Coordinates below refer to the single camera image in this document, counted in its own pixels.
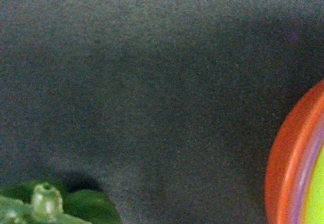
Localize purple plastic bowl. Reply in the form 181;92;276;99
291;132;323;223

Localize green plastic bowl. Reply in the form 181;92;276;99
305;148;323;224

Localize green toy bell pepper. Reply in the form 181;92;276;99
1;180;122;223

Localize orange-red plastic bowl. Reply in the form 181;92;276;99
265;81;323;224

